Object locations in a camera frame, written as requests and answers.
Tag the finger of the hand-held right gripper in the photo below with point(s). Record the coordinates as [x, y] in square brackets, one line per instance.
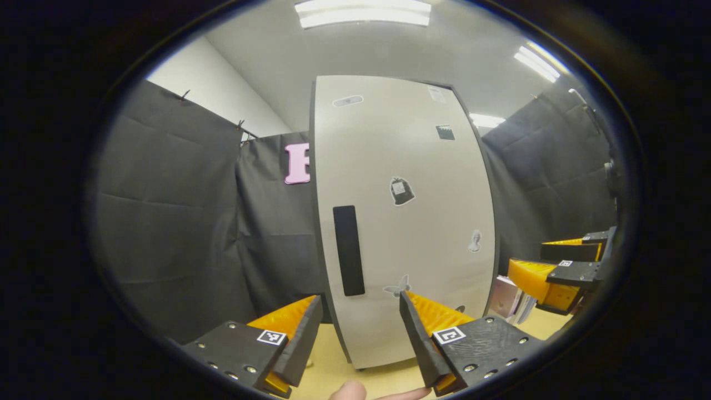
[577, 273]
[566, 253]

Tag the ceiling light panel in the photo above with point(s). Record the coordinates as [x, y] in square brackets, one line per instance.
[486, 120]
[539, 62]
[364, 12]

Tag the black backdrop cloth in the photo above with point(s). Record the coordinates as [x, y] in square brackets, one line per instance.
[183, 222]

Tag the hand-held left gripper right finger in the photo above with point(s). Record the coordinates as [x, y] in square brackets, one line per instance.
[422, 344]

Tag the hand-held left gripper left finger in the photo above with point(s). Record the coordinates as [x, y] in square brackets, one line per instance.
[303, 347]

